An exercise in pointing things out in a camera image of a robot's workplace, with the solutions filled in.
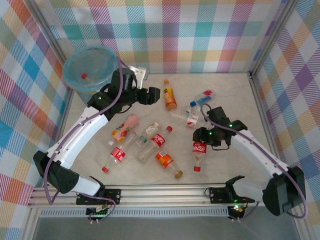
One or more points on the aluminium frame post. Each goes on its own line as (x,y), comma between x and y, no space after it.
(272,35)
(37,6)

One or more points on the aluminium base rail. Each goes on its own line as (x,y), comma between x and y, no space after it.
(162,195)

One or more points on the Coca-Cola bottle red cap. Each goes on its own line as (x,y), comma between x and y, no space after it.
(117,153)
(199,150)
(159,139)

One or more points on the checkered cloth backdrop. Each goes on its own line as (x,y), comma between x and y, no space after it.
(20,87)
(175,37)
(300,100)

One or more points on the controller board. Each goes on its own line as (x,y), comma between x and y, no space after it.
(98,212)
(237,209)

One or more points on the right controller board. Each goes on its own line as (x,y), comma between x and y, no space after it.
(237,209)

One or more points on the pink fruit print bottle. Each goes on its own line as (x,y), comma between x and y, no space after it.
(125,128)

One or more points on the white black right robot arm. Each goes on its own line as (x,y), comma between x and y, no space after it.
(255,152)

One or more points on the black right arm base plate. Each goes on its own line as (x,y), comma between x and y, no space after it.
(217,195)

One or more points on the left controller board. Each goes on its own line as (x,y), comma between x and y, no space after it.
(98,212)

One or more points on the translucent blue plastic bin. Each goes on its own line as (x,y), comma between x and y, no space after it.
(100,62)

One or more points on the clear bottle blue cap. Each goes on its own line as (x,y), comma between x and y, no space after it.
(202,100)

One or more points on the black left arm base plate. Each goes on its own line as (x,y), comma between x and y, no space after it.
(112,196)

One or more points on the clear bottle red cap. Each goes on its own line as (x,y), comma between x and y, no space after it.
(84,75)

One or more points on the clear ridged bottle white label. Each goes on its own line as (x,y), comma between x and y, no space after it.
(192,120)

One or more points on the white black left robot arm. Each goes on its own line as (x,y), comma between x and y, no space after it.
(85,130)

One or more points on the orange juice bottle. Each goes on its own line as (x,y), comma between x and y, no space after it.
(170,97)

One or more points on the orange label bottle gold cap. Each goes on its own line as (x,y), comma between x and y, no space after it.
(163,158)

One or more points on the aluminium side rail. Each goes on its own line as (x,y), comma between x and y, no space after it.
(265,125)

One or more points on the tea bottle white label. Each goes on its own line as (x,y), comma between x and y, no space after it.
(151,130)

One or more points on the clear bottle red label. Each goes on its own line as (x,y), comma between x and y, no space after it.
(207,92)

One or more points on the clear bottle white cap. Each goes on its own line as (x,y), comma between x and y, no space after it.
(193,109)

